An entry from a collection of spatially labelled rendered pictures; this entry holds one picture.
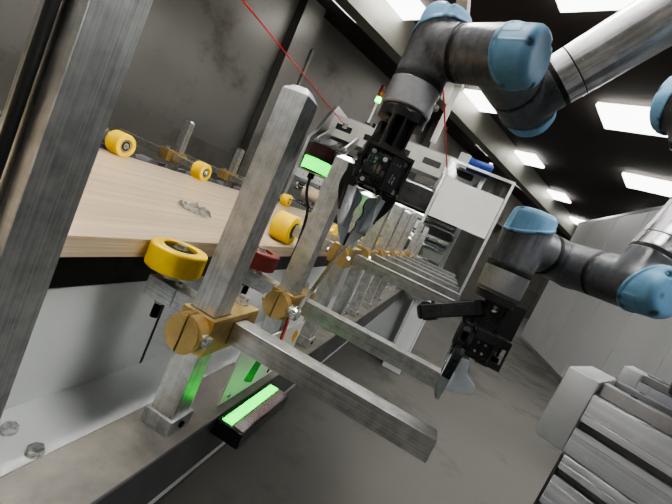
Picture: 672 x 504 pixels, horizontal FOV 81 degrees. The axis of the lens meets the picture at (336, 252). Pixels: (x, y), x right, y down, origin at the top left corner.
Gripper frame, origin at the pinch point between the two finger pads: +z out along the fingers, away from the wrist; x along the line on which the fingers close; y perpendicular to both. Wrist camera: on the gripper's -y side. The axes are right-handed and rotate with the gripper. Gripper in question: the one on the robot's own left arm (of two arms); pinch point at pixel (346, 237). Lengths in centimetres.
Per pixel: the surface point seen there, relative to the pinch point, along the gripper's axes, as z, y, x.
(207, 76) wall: -89, -446, -191
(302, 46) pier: -185, -491, -109
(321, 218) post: -0.9, -9.4, -4.5
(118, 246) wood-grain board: 12.8, 9.4, -27.5
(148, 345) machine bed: 35.4, -13.5, -24.9
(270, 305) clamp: 17.0, -7.6, -6.5
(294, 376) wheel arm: 18.0, 14.0, -0.1
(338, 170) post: -9.8, -9.4, -5.2
